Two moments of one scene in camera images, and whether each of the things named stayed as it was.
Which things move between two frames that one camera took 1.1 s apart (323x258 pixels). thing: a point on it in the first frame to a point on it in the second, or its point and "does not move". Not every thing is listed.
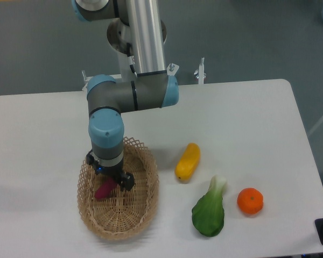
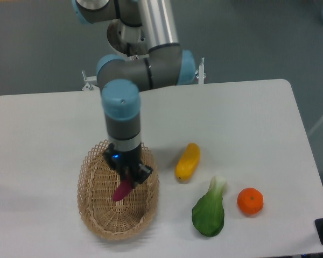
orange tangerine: x=250 y=201 does not move
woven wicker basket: x=123 y=215 does not move
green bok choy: x=208 y=213 does not move
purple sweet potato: x=104 y=190 to x=123 y=188
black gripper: x=114 y=172 to x=125 y=162
